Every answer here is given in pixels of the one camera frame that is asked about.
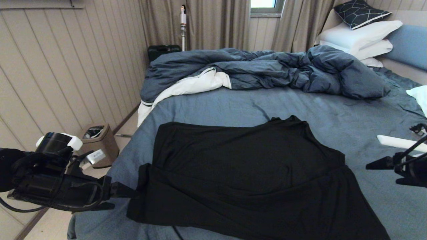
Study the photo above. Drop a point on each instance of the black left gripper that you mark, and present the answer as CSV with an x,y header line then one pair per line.
x,y
60,190

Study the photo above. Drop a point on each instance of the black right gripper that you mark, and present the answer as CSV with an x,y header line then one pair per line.
x,y
415,166

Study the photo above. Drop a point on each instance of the black moon print T-shirt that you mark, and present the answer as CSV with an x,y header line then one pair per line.
x,y
250,186

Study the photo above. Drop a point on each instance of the white flat strip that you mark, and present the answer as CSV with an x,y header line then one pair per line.
x,y
397,141

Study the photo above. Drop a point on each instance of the brown trash bin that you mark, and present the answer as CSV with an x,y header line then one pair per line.
x,y
106,143

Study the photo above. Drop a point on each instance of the grey metal floor piece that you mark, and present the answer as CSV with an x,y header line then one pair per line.
x,y
123,135

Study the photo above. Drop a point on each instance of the black bin liner bag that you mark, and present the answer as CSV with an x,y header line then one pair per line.
x,y
93,132

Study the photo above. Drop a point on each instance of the white cloth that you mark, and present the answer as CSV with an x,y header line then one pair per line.
x,y
421,98

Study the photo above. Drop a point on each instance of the white pillow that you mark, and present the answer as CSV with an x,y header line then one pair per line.
x,y
372,62
375,50
358,35

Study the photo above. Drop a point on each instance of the white sheet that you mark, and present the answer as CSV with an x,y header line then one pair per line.
x,y
193,85

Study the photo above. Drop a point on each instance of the blue headboard cushion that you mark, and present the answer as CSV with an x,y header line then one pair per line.
x,y
412,45

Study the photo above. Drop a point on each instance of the blue bed sheet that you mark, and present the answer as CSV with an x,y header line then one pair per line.
x,y
233,106

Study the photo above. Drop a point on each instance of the black hard case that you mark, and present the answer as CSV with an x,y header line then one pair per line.
x,y
160,51

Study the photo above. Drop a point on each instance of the dark patterned pillow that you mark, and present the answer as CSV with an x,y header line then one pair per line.
x,y
358,13

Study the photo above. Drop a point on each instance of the crumpled blue duvet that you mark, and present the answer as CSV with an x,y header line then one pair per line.
x,y
267,68

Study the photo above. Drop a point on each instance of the white stick vacuum cleaner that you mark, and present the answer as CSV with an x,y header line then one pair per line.
x,y
183,31

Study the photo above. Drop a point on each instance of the beige curtain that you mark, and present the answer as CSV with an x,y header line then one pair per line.
x,y
213,25
297,25

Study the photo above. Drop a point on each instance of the grey framed window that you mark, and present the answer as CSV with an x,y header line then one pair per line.
x,y
263,4

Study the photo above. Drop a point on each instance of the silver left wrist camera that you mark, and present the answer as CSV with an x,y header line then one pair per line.
x,y
95,156

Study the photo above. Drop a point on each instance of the beige upholstered bed frame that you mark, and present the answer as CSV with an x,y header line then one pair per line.
x,y
408,75

